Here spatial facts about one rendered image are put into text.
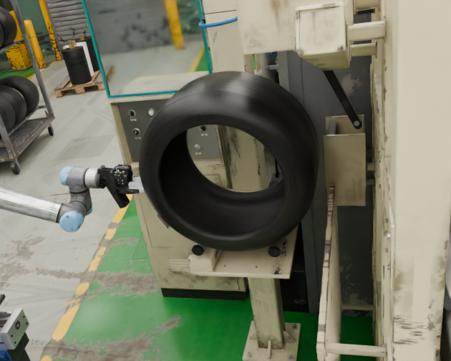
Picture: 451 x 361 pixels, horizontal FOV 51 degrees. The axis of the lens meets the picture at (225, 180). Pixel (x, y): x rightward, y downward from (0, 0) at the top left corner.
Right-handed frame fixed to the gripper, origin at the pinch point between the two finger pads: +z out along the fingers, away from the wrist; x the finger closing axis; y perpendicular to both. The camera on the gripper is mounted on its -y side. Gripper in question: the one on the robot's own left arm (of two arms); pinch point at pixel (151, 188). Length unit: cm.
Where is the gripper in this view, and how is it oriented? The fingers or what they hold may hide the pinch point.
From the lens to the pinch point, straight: 175.0
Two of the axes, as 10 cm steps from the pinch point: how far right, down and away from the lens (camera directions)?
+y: -0.3, -8.8, -4.8
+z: 9.7, 0.9, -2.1
